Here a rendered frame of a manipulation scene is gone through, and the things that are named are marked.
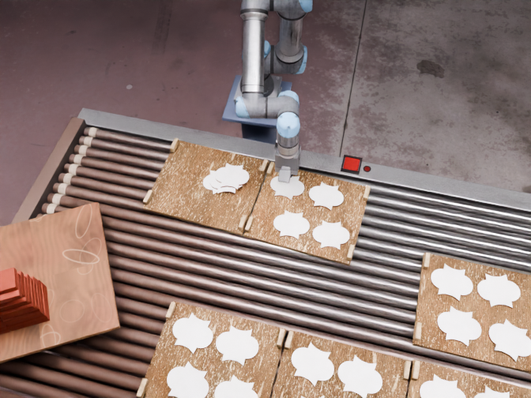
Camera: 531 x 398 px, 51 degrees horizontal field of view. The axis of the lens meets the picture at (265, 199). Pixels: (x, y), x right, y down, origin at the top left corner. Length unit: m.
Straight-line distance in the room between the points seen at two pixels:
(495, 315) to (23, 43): 3.66
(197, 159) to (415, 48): 2.29
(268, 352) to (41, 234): 0.91
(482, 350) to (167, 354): 1.04
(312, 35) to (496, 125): 1.42
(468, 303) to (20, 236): 1.60
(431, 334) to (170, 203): 1.07
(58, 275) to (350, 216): 1.07
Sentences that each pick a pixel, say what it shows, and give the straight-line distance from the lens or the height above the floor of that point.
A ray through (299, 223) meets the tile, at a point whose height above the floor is 0.94.
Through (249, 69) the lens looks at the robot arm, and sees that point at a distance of 1.94.
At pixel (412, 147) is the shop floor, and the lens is 3.56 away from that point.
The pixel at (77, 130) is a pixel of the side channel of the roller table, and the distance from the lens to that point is 2.49.
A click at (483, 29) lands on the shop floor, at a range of 4.44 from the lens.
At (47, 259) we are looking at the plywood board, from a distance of 2.08.
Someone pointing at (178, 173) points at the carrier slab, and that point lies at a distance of 2.26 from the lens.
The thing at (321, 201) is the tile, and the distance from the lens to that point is 2.14.
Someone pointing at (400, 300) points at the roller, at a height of 0.92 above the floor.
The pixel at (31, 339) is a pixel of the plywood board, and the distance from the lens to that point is 1.98.
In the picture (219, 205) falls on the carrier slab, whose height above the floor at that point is 0.94.
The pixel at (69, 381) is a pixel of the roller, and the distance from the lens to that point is 2.02.
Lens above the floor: 2.76
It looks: 58 degrees down
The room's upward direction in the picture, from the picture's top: 3 degrees counter-clockwise
